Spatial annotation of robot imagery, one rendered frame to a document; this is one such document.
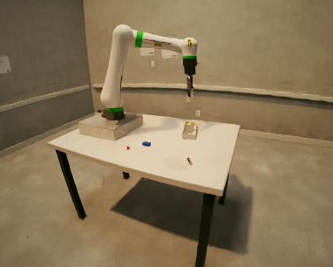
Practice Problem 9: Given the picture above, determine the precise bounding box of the beige rack of three bins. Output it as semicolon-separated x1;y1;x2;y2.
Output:
181;121;197;140

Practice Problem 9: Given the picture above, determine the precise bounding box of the blue rectangular block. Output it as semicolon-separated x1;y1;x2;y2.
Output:
142;141;151;147

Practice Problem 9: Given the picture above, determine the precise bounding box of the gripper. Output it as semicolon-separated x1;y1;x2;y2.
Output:
184;67;195;102

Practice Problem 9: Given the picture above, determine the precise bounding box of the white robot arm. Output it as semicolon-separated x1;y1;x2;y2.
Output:
98;24;199;120

